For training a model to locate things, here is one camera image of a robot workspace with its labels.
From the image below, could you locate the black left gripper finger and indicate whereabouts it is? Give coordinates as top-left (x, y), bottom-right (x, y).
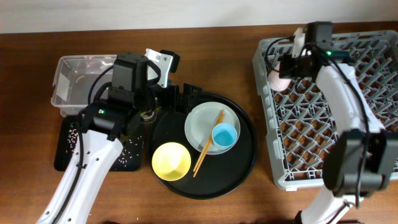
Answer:
top-left (181, 83), bottom-right (202, 114)
top-left (165, 84), bottom-right (180, 112)

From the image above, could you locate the blue plastic cup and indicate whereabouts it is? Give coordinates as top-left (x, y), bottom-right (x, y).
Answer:
top-left (211, 123), bottom-right (238, 151)

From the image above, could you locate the pink plastic cup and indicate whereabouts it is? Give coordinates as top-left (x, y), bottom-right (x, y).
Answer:
top-left (267, 62), bottom-right (292, 91)

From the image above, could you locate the yellow bowl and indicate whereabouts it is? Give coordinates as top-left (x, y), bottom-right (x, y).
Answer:
top-left (151, 142), bottom-right (192, 182)

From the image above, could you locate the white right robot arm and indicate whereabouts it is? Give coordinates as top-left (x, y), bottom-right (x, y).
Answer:
top-left (268, 22), bottom-right (397, 223)

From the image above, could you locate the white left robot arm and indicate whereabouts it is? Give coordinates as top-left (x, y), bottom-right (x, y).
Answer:
top-left (38, 49), bottom-right (201, 223)

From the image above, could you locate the grey dishwasher rack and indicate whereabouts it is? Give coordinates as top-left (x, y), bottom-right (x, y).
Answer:
top-left (252, 30), bottom-right (397, 191)

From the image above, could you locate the grey round plate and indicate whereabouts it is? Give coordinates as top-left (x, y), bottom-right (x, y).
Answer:
top-left (184, 101), bottom-right (241, 155)

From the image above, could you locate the black rectangular tray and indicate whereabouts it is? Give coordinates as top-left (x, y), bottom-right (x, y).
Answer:
top-left (53, 115), bottom-right (144, 172)

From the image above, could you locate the clear plastic bin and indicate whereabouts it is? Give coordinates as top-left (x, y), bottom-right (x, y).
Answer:
top-left (51, 55), bottom-right (116, 117)

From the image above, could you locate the round black tray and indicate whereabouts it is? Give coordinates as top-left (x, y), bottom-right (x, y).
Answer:
top-left (147, 93), bottom-right (257, 199)

